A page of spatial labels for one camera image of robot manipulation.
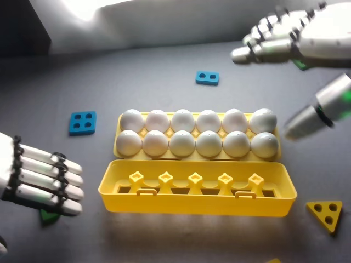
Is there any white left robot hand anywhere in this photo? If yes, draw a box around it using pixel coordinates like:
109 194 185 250
0 131 84 254

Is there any grey table cloth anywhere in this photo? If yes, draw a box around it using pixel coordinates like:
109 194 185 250
0 38 351 263

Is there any yellow three-hole triangle block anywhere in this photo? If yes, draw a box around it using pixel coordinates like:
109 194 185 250
306 201 344 235

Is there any blue four-hole square block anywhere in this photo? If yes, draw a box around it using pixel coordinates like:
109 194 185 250
69 110 97 136

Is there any blue two-hole block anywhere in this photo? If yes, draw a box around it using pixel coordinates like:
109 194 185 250
195 71 220 86

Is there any green block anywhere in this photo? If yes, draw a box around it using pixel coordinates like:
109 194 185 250
290 59 309 71
39 208 61 227

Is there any white sheet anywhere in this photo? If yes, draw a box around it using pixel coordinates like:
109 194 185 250
29 0 351 54

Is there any yellow plastic egg carton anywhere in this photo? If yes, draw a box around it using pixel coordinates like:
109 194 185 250
98 111 299 218

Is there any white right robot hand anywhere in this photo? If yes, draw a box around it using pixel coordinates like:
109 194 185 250
230 0 351 142

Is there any white toy egg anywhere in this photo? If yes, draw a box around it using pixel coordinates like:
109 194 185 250
222 109 248 133
195 130 223 158
222 130 251 158
248 108 278 132
169 130 196 158
142 130 169 157
196 109 222 132
116 129 143 157
145 109 170 132
250 132 279 159
120 108 145 132
170 108 197 132

